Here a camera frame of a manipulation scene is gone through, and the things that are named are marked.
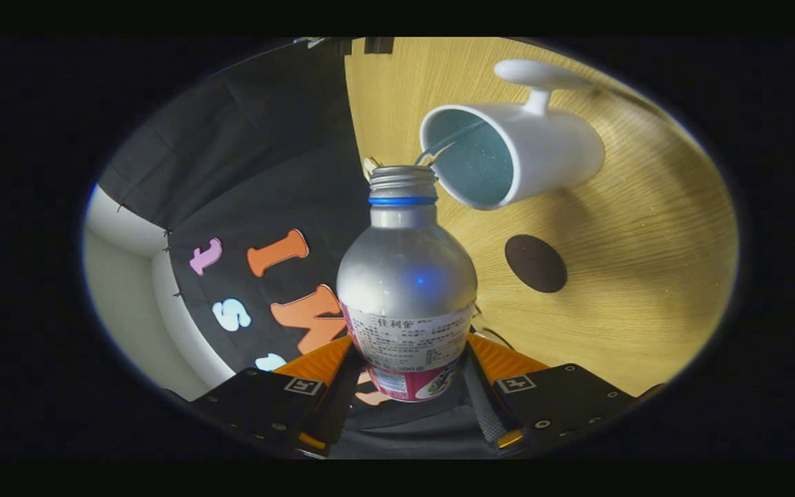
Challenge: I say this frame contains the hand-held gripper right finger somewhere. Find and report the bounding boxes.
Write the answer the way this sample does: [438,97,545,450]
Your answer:
[465,333,667,456]

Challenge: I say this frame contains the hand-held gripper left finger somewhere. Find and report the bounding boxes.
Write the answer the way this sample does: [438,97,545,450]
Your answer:
[190,335,364,458]

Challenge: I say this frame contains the dark brown round coaster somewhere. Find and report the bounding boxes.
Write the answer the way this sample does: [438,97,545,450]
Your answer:
[504,234,568,293]

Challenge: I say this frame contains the silver juice bottle red label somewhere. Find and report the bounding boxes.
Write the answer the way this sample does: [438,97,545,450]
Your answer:
[336,166,478,402]

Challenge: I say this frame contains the white cup blue inside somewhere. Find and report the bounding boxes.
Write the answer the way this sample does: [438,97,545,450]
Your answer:
[419,59,606,211]

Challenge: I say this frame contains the wooden table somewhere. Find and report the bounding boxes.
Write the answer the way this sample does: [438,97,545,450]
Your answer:
[344,37,740,398]

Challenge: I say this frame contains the black table clamp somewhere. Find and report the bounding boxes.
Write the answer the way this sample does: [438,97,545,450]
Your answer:
[332,37,395,56]

